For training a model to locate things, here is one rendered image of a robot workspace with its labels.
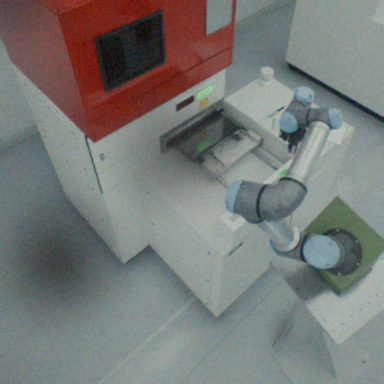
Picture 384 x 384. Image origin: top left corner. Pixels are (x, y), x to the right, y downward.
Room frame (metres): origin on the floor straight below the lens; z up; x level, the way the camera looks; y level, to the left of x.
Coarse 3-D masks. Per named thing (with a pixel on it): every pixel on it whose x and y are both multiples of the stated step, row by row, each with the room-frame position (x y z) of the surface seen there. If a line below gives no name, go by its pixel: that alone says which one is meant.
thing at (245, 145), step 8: (240, 144) 1.47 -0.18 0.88; (248, 144) 1.47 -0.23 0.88; (256, 144) 1.47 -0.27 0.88; (224, 152) 1.41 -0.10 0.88; (232, 152) 1.41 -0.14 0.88; (240, 152) 1.41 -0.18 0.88; (248, 152) 1.43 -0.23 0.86; (232, 160) 1.35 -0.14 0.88; (224, 168) 1.31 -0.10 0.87; (208, 176) 1.26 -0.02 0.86
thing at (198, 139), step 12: (204, 120) 1.62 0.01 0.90; (216, 120) 1.62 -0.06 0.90; (228, 120) 1.63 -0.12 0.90; (192, 132) 1.53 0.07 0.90; (204, 132) 1.53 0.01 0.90; (216, 132) 1.53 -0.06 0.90; (228, 132) 1.53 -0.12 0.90; (180, 144) 1.44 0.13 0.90; (192, 144) 1.44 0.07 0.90; (204, 144) 1.44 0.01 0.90; (192, 156) 1.36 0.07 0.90
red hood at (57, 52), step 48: (0, 0) 1.51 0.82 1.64; (48, 0) 1.19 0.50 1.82; (96, 0) 1.23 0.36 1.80; (144, 0) 1.35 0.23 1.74; (192, 0) 1.51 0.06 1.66; (48, 48) 1.26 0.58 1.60; (96, 48) 1.20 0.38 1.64; (144, 48) 1.35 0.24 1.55; (192, 48) 1.51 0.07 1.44; (48, 96) 1.40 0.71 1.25; (96, 96) 1.17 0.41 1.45; (144, 96) 1.32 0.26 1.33
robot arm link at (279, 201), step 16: (320, 112) 1.07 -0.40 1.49; (336, 112) 1.05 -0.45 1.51; (320, 128) 0.99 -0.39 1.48; (336, 128) 1.02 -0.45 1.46; (304, 144) 0.93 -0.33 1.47; (320, 144) 0.93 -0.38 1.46; (304, 160) 0.86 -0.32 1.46; (288, 176) 0.80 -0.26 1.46; (304, 176) 0.81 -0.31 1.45; (272, 192) 0.74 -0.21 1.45; (288, 192) 0.74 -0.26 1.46; (304, 192) 0.75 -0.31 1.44; (272, 208) 0.70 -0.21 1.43; (288, 208) 0.70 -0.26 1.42
